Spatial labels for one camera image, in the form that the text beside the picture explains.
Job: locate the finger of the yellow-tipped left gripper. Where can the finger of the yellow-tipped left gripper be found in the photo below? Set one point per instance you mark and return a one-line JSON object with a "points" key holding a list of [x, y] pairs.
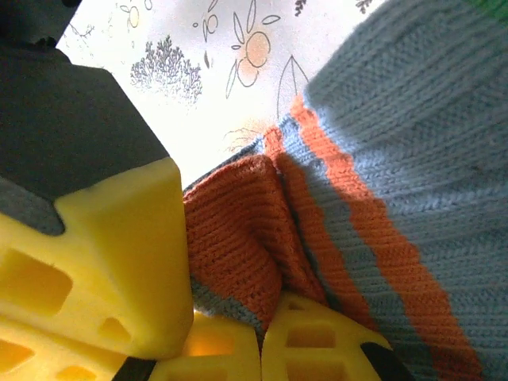
{"points": [[99, 218], [39, 357]]}

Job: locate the floral tablecloth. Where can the floral tablecloth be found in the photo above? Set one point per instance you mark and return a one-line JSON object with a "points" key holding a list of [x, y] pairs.
{"points": [[178, 31]]}

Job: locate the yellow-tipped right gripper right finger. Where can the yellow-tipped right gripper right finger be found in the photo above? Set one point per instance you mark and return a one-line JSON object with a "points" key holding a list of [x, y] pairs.
{"points": [[317, 349]]}

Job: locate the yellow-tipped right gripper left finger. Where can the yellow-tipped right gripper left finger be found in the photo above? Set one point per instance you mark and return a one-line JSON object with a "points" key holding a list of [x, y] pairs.
{"points": [[214, 357]]}

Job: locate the grey-blue sock with orange stripes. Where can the grey-blue sock with orange stripes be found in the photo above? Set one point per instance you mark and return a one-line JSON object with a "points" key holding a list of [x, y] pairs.
{"points": [[397, 158]]}

